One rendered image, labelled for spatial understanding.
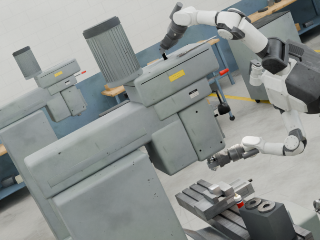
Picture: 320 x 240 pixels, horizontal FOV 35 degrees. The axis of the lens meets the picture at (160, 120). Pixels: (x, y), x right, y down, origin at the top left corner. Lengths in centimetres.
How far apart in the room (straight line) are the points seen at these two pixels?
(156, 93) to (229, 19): 53
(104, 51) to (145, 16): 709
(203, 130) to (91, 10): 680
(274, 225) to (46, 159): 113
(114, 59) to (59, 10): 671
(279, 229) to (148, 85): 95
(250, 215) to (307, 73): 75
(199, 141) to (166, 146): 20
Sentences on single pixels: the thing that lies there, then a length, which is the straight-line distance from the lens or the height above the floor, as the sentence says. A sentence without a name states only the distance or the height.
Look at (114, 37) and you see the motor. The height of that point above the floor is 212.
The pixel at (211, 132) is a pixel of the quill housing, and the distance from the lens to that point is 277.
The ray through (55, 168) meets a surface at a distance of 253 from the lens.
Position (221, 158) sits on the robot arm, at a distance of 287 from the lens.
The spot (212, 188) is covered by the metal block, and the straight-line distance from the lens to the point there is 311.
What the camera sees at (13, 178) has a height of 31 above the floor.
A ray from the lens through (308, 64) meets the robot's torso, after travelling 266.
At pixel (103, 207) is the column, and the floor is 143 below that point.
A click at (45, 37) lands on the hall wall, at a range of 916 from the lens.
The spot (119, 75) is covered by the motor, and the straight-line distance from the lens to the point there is 257.
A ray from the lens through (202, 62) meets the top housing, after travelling 269.
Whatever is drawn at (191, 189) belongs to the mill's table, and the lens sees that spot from 360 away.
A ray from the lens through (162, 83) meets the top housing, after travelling 260.
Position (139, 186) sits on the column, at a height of 143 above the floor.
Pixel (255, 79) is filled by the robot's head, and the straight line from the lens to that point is 277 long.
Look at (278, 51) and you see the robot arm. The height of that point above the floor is 174.
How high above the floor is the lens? 230
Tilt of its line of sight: 15 degrees down
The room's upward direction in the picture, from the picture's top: 25 degrees counter-clockwise
